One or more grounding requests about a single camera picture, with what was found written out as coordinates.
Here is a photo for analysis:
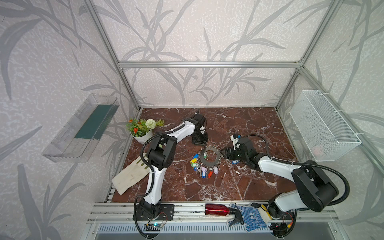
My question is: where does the aluminium frame crossbar back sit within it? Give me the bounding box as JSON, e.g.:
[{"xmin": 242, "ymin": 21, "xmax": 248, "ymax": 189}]
[{"xmin": 118, "ymin": 61, "xmax": 301, "ymax": 69}]

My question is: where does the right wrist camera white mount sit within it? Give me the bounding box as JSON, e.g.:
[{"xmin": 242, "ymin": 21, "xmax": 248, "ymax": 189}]
[{"xmin": 230, "ymin": 135, "xmax": 241, "ymax": 149}]

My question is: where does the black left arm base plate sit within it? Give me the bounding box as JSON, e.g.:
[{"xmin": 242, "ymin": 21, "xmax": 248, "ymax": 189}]
[{"xmin": 133, "ymin": 204, "xmax": 175, "ymax": 221}]

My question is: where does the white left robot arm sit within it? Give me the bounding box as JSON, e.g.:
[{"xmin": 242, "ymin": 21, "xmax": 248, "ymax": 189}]
[{"xmin": 133, "ymin": 112, "xmax": 208, "ymax": 221}]

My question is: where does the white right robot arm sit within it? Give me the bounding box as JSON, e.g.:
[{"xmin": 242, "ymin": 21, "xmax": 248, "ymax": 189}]
[{"xmin": 221, "ymin": 135, "xmax": 351, "ymax": 219}]

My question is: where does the clear plastic wall shelf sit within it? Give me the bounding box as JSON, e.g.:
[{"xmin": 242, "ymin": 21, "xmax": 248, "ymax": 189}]
[{"xmin": 42, "ymin": 94, "xmax": 120, "ymax": 163}]

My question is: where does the white wire mesh basket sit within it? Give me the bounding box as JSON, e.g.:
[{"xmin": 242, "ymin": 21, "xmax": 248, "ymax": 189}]
[{"xmin": 290, "ymin": 90, "xmax": 362, "ymax": 162}]

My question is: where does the aluminium frame post right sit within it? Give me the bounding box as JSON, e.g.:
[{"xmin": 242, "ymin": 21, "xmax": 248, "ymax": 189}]
[{"xmin": 275, "ymin": 0, "xmax": 343, "ymax": 111}]

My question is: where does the potted artificial flower plant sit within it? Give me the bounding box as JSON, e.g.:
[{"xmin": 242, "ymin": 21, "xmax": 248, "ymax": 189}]
[{"xmin": 126, "ymin": 119, "xmax": 165, "ymax": 144}]

